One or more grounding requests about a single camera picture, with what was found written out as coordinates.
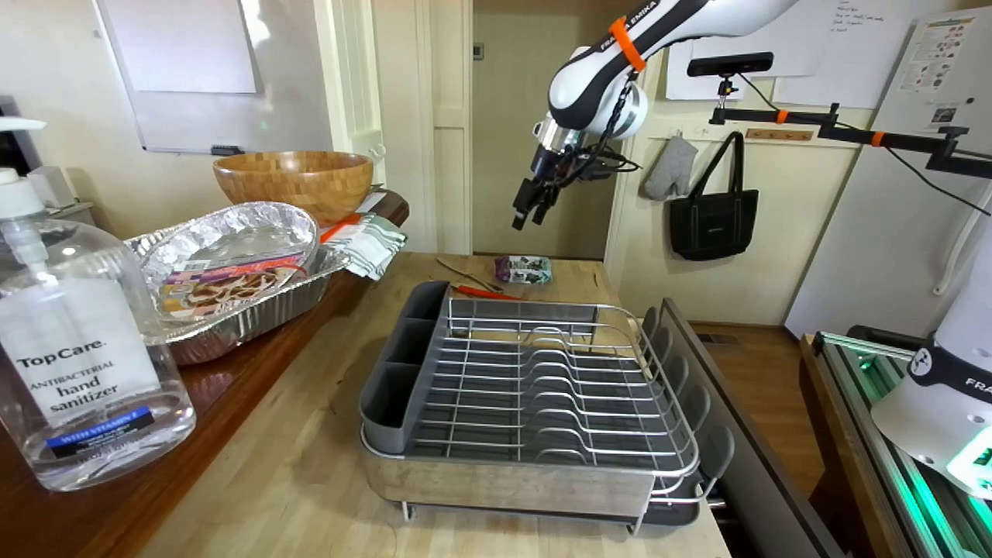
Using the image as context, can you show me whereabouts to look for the orange velcro strap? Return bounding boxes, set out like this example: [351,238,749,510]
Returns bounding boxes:
[608,12,651,77]

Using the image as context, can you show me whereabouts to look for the wooden bowl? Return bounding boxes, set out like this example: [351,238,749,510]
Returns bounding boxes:
[211,150,377,225]

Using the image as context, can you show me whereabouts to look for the grey dish rack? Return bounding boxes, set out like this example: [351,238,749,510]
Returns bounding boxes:
[357,280,740,535]

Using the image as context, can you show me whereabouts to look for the clear hand sanitizer bottle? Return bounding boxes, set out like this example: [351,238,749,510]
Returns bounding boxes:
[0,115,201,495]

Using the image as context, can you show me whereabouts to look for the white wall whiteboard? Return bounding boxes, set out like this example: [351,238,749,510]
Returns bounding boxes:
[93,0,335,159]

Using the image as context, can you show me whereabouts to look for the teal sponge packet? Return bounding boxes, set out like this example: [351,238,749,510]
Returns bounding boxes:
[491,250,557,291]

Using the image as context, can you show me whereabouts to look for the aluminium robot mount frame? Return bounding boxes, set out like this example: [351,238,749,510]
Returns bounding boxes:
[811,329,992,558]

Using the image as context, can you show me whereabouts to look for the aluminium foil tray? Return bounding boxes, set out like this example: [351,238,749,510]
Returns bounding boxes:
[125,198,351,372]

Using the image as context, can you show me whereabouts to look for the red silicone spatula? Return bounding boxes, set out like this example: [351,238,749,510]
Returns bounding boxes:
[448,280,514,304]

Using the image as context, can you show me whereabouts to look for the grey oven mitt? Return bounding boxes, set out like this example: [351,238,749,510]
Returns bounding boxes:
[635,132,701,205]

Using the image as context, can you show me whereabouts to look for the white refrigerator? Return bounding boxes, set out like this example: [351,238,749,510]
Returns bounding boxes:
[782,5,992,344]

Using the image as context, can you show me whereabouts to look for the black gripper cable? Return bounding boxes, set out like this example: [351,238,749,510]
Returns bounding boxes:
[570,139,644,185]

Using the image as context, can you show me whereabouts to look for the black bar camera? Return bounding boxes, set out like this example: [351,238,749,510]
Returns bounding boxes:
[685,50,777,80]

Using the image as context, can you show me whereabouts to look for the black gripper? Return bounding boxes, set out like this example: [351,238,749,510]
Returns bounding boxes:
[510,146,573,231]

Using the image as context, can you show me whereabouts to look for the black tote bag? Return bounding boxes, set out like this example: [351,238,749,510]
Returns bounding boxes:
[664,130,763,262]

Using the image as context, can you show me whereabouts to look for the dark brown wooden counter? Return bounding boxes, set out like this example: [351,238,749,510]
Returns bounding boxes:
[0,189,413,558]

